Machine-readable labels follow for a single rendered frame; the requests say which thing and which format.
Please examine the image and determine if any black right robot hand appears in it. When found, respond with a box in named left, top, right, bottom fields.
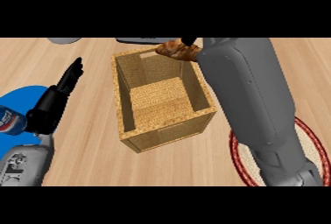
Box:
left=180, top=38, right=199, bottom=47

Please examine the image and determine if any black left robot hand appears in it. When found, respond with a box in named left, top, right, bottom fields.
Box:
left=24, top=57, right=85, bottom=136

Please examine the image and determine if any brown croissant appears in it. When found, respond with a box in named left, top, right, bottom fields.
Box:
left=153, top=38, right=202, bottom=62

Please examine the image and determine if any rectangular wicker basket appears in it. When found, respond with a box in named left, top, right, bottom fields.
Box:
left=109, top=45, right=217, bottom=154

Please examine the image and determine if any round beige red-rimmed placemat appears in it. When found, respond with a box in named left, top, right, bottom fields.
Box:
left=228, top=115, right=331, bottom=187

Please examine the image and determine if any blue round plate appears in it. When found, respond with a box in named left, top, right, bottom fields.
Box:
left=0, top=85, right=50, bottom=158

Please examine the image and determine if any dark grey flat object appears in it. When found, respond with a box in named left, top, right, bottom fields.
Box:
left=115, top=38, right=183, bottom=46

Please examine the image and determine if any blue soda can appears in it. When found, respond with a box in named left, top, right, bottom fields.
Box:
left=0, top=105, right=27, bottom=137

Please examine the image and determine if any grey rounded object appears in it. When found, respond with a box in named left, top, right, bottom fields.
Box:
left=45, top=38, right=84, bottom=46

